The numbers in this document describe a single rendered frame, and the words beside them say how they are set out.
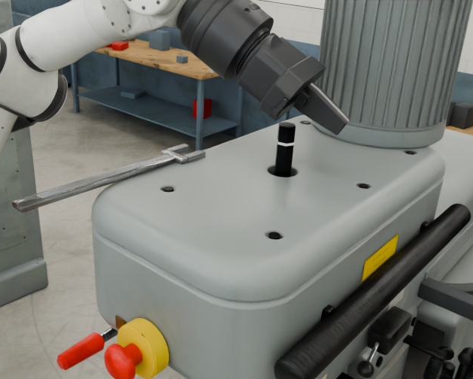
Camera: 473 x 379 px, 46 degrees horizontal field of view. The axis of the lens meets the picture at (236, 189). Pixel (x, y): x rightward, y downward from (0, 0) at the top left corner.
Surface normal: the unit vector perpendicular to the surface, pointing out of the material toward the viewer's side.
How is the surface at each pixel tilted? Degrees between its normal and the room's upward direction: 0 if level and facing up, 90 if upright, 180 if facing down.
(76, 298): 0
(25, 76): 85
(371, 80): 90
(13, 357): 0
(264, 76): 90
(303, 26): 90
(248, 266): 27
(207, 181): 0
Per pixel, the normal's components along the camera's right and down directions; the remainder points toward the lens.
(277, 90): -0.39, 0.37
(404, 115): 0.15, 0.43
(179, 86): -0.63, 0.29
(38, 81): 0.84, 0.19
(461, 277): 0.05, -0.90
